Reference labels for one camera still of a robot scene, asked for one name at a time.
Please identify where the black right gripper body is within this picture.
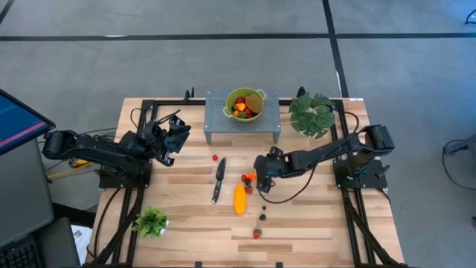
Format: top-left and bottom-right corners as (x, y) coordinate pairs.
(254, 146), (298, 180)

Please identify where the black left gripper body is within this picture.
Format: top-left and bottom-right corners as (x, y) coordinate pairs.
(143, 118), (176, 168)

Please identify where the yellow toy squash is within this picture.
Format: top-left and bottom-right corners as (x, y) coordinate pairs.
(234, 183), (248, 216)

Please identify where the green plastic colander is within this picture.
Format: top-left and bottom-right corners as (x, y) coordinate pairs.
(222, 87), (268, 121)

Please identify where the brown toy kiwi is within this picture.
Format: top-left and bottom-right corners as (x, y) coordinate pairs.
(245, 95), (264, 114)

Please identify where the grey perforated metal shelf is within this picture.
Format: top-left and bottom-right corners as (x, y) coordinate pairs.
(203, 89), (282, 145)

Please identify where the black kitchen knife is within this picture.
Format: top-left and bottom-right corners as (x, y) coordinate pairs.
(210, 157), (227, 205)

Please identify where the potted monstera plant white pot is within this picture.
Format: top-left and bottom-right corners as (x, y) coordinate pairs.
(289, 92), (337, 139)

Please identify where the small green leafy plant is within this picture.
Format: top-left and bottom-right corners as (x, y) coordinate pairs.
(132, 206), (170, 239)

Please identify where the white paper sheet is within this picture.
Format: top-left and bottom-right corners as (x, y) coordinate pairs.
(70, 224), (94, 264)

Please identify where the blue screen monitor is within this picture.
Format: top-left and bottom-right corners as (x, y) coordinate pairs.
(0, 89), (57, 157)

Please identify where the black keyboard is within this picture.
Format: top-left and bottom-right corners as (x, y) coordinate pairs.
(0, 236), (42, 268)

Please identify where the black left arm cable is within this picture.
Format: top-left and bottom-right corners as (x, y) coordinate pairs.
(129, 106), (182, 131)

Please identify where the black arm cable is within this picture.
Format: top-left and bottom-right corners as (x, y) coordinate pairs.
(266, 165), (318, 205)
(129, 106), (182, 131)

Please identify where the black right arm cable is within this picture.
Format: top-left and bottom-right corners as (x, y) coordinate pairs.
(266, 165), (318, 205)

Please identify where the black aluminium rig frame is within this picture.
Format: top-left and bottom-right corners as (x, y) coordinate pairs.
(86, 97), (410, 268)

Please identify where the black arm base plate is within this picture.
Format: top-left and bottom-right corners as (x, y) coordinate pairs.
(333, 159), (388, 190)
(98, 163), (152, 190)

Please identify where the yellow cable bundle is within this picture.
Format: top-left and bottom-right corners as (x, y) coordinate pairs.
(46, 158), (96, 180)

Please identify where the long black rig cable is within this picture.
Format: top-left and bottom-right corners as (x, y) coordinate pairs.
(336, 109), (360, 137)

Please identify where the thick black hose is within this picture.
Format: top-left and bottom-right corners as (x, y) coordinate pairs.
(91, 187), (123, 261)

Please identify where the black floor cable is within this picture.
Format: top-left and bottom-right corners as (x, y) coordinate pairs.
(441, 138), (476, 191)

